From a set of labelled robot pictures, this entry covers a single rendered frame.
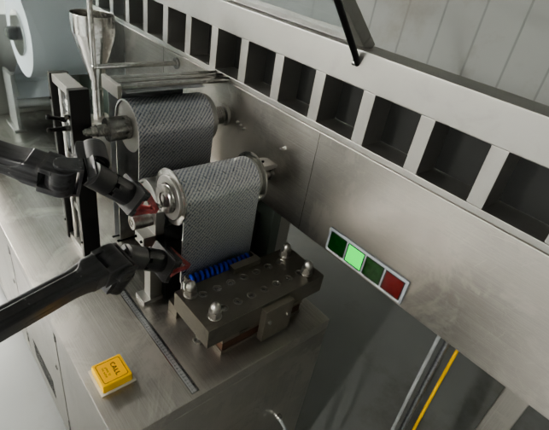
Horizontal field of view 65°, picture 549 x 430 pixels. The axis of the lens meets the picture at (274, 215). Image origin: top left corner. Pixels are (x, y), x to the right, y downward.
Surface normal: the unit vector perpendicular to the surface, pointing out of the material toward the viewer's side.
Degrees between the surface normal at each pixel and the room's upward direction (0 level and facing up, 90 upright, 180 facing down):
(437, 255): 90
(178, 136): 92
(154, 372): 0
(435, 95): 90
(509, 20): 90
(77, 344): 0
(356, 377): 0
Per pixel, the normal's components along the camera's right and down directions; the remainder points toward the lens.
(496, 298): -0.75, 0.25
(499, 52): -0.54, 0.38
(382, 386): 0.15, -0.83
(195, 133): 0.64, 0.52
